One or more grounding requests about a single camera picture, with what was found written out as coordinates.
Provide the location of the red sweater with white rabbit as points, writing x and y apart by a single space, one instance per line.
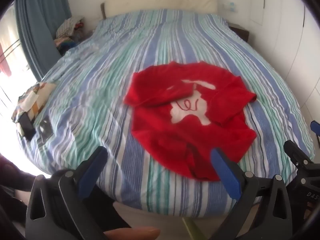
190 135

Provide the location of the white wardrobe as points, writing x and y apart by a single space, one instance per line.
287 30

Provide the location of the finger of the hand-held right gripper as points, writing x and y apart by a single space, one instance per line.
315 127
297 155

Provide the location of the cream padded headboard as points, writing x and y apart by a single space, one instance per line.
160 3

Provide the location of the wall socket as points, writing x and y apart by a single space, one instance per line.
229 6

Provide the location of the dark wooden nightstand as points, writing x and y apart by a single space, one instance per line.
241 31

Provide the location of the striped blue green bedspread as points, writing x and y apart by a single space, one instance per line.
100 85

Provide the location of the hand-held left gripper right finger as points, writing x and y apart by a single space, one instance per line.
226 175

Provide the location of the patterned cushion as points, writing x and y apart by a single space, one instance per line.
35 97

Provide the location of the pile of mixed clothes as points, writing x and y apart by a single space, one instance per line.
68 31

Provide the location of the blue curtain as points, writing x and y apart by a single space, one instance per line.
37 22

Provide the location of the person's left hand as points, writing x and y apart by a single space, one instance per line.
132 233

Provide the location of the red hanging cloth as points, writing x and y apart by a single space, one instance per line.
5 62

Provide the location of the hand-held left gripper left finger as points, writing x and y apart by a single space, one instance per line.
91 172

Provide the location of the black phone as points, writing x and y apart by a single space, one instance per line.
27 126

